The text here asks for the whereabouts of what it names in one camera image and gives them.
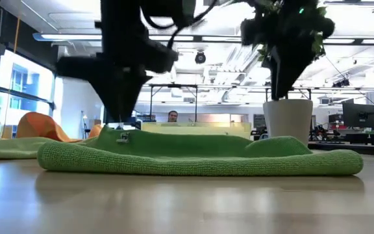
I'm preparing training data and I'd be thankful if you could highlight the green leafy potted plant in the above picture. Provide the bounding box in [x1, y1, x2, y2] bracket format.
[231, 0, 329, 100]

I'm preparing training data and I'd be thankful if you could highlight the black ceiling camera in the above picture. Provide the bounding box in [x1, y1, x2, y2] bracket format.
[331, 77, 351, 88]

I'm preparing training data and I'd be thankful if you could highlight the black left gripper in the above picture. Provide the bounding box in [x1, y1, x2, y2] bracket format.
[55, 38, 179, 123]

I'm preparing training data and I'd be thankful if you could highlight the orange microfiber towel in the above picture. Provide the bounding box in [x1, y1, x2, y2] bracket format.
[16, 112, 103, 143]

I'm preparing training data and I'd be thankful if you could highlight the black computer monitor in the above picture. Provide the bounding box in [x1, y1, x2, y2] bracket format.
[342, 103, 374, 131]

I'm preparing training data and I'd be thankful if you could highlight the black ceiling spotlight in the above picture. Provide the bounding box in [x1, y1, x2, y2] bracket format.
[194, 51, 207, 65]

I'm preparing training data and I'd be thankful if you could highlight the lime green microfiber towel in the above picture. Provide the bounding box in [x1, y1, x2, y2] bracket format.
[0, 136, 102, 160]

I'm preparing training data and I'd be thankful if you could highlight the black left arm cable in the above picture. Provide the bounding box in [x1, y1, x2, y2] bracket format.
[141, 0, 222, 49]

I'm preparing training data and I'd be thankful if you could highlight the cardboard box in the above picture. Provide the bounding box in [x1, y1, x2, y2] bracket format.
[0, 125, 14, 139]

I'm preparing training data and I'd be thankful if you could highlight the translucent yellow plastic bin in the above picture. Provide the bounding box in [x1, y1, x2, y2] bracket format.
[141, 122, 252, 140]

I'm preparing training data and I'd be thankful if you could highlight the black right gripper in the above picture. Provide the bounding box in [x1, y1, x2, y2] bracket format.
[240, 16, 336, 101]

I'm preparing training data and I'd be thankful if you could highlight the black metal overhead frame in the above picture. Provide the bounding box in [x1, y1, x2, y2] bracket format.
[141, 83, 374, 123]

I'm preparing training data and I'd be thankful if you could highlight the black table edge rail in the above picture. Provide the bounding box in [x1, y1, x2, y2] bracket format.
[306, 142, 374, 157]

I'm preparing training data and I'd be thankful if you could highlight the green microfiber towel with label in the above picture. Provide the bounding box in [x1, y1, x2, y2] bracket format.
[36, 125, 364, 177]

